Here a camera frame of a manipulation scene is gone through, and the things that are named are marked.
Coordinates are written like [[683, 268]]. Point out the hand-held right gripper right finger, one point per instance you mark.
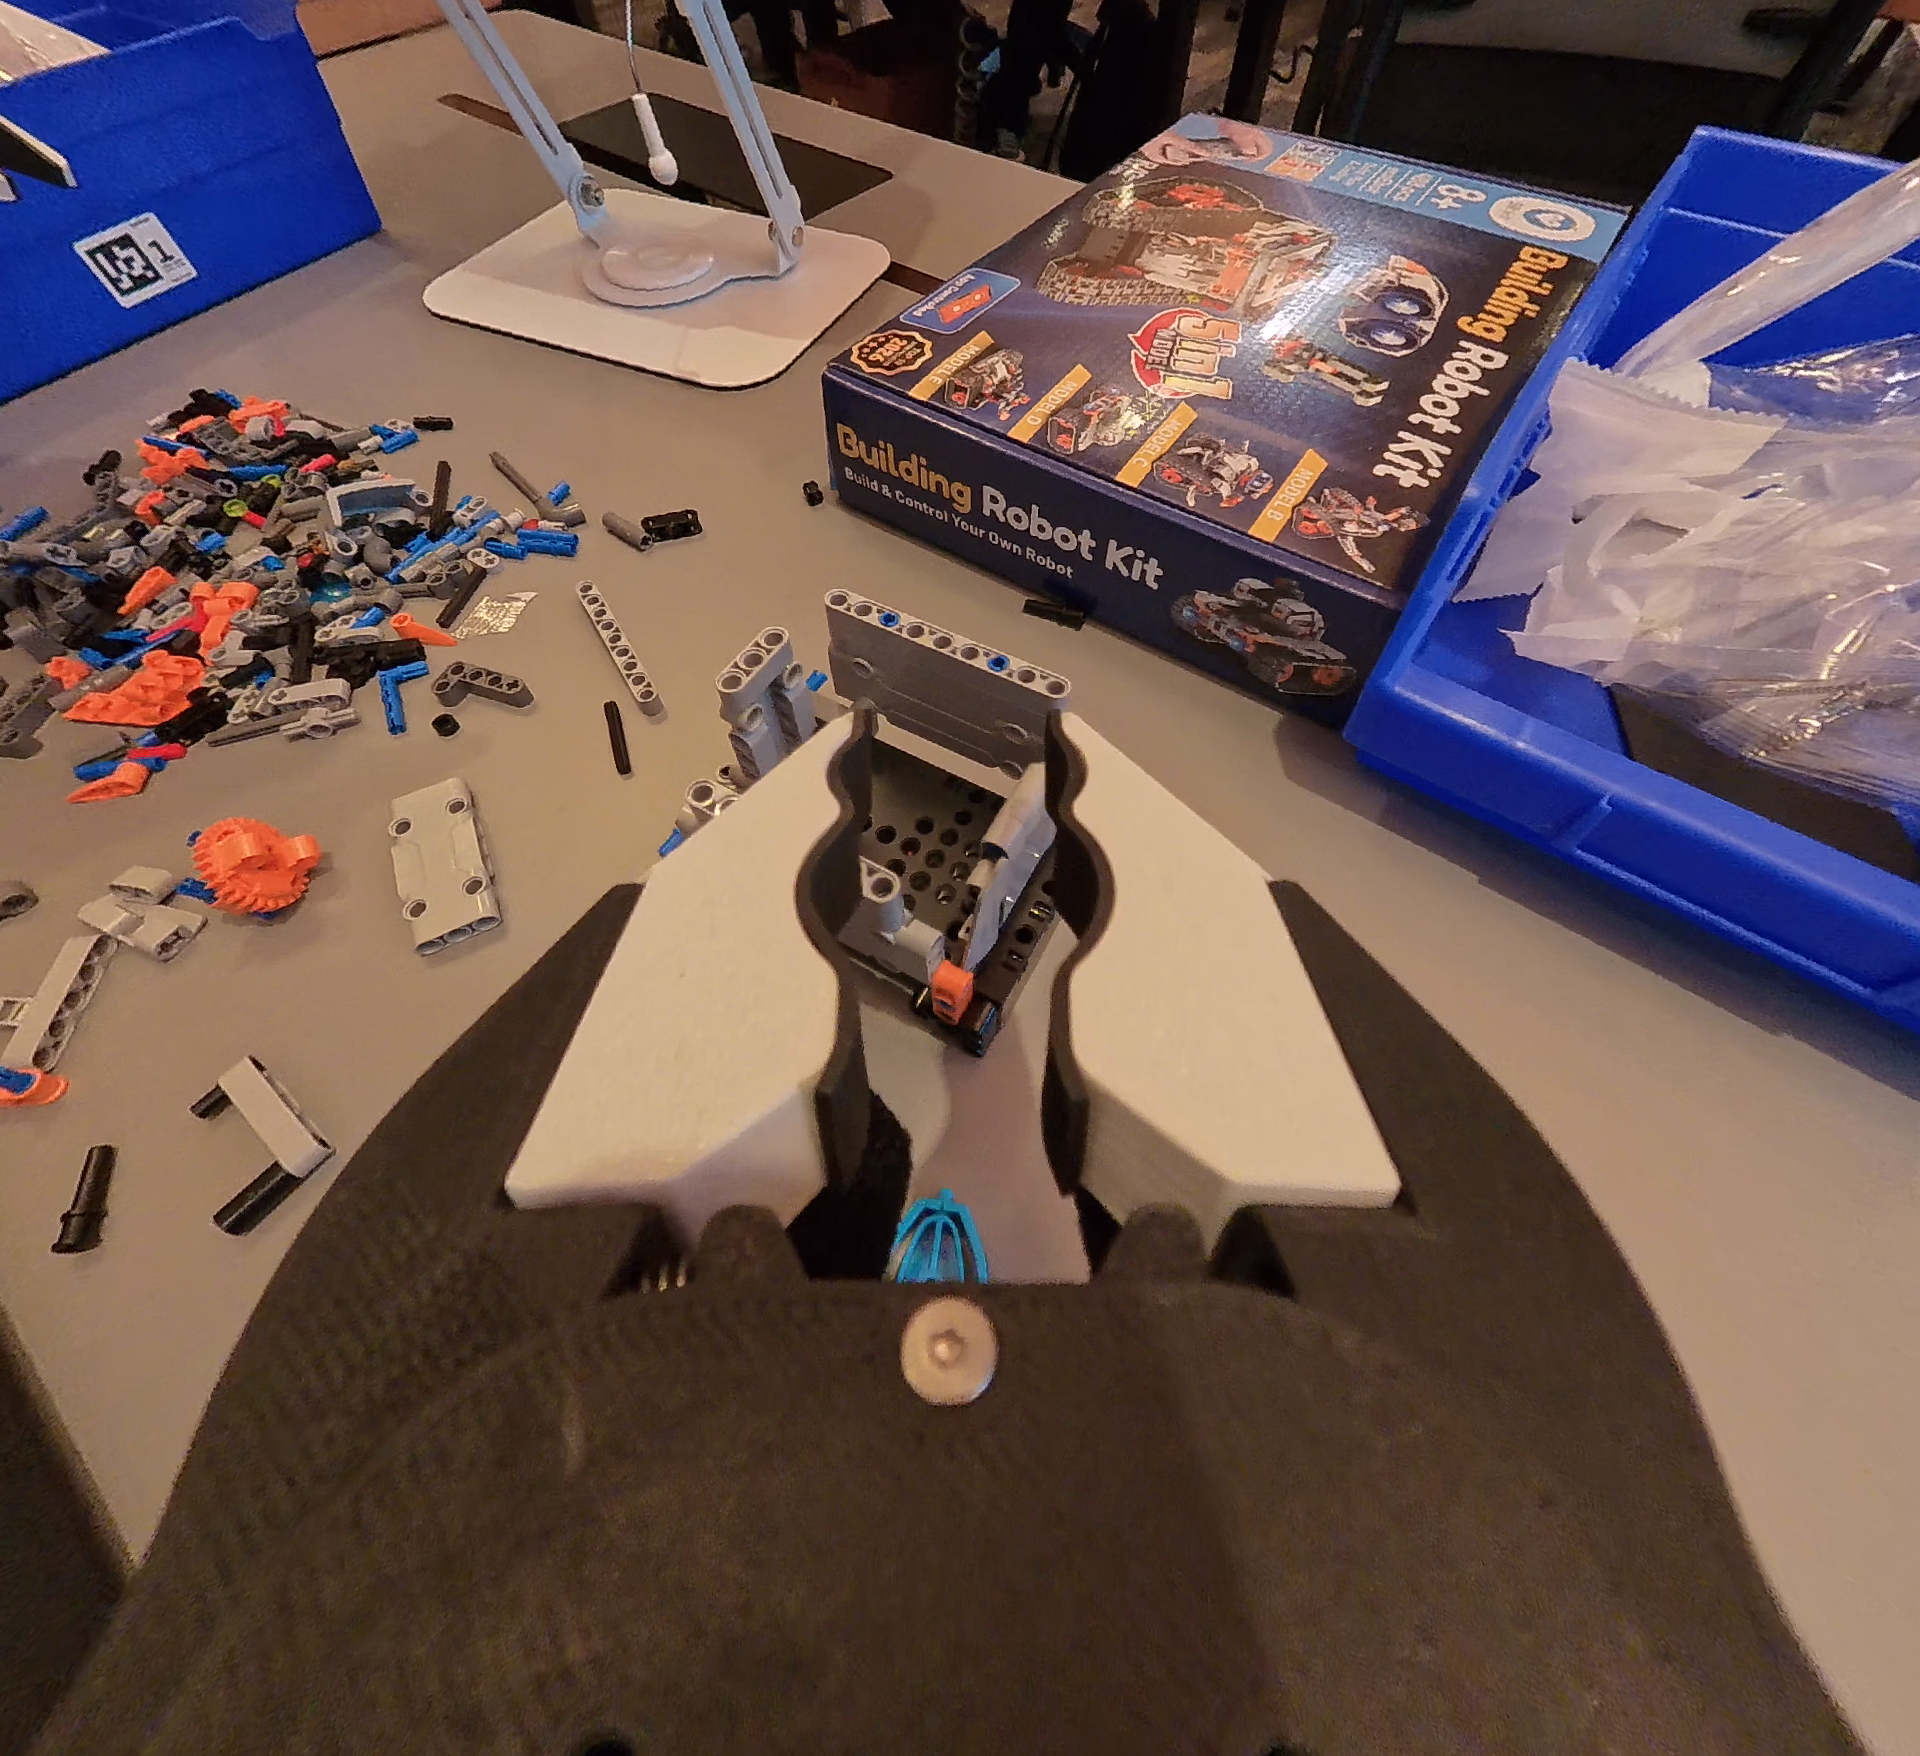
[[1231, 1037]]

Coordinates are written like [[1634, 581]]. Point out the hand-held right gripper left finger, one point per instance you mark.
[[677, 1037]]

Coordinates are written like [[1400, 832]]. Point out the orange toothed gear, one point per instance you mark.
[[254, 864]]

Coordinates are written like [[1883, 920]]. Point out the pile of small building parts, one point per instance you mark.
[[225, 588]]

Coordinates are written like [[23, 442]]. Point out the black flat link piece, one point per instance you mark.
[[673, 524]]

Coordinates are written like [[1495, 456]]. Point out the grey rectangular panel piece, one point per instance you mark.
[[442, 872]]

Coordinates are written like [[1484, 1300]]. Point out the short black axle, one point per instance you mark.
[[617, 739]]

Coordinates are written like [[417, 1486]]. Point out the long grey holed beam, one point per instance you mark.
[[620, 650]]

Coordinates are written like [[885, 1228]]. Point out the blue plastic bin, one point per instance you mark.
[[1502, 750], [225, 135]]

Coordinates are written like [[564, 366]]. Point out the dark grey angled beam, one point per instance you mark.
[[481, 686]]

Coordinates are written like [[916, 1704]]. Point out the grey partly built model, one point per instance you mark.
[[931, 676]]

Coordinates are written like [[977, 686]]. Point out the small clear sticker bag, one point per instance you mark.
[[494, 615]]

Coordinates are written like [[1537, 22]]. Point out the grey tube connector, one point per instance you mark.
[[624, 531]]

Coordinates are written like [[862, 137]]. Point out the blue robot kit box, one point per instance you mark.
[[1200, 437]]

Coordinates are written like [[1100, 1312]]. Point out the black long pin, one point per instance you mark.
[[85, 1199]]

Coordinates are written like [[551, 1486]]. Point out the orange connector block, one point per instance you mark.
[[31, 1089]]

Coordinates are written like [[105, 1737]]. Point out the white book stand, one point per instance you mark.
[[677, 317]]

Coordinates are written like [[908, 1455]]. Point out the grey bracket frame piece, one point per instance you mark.
[[276, 1112]]

